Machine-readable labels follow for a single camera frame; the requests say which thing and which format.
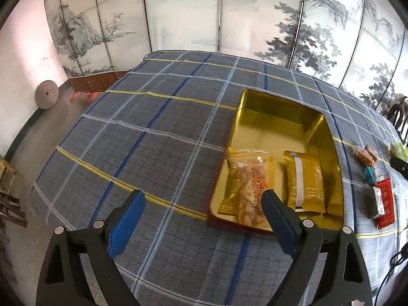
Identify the blue candy packet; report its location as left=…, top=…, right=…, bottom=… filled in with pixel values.
left=364, top=167, right=377, bottom=184

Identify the clear bag of peanuts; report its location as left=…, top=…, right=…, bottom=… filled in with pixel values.
left=353, top=145, right=376, bottom=168

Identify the red step cake packet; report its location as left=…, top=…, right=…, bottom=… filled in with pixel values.
left=374, top=177, right=396, bottom=229

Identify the orange fried twist snack packet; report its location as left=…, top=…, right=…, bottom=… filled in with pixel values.
left=218, top=147, right=275, bottom=228

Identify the brown sesame cake packet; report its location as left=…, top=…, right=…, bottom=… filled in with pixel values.
left=364, top=144, right=379, bottom=162

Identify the grey silver snack packet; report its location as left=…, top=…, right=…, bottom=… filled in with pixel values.
left=365, top=186, right=385, bottom=219

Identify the green tissue pack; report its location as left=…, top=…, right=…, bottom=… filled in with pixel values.
left=389, top=142, right=408, bottom=162

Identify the dark wooden chair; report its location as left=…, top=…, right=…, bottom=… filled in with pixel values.
left=387, top=95, right=407, bottom=145

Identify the wooden stool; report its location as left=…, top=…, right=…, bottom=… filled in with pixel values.
left=1, top=157, right=28, bottom=228

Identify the gold snack packet in tin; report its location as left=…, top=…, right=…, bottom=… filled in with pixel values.
left=284, top=151, right=326, bottom=213

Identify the red gold toffee tin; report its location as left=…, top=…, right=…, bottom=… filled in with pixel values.
left=227, top=90, right=344, bottom=230

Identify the painted folding screen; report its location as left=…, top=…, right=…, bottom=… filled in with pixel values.
left=44, top=0, right=407, bottom=112

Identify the blue plaid tablecloth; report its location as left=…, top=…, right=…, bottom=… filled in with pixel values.
left=30, top=50, right=407, bottom=305

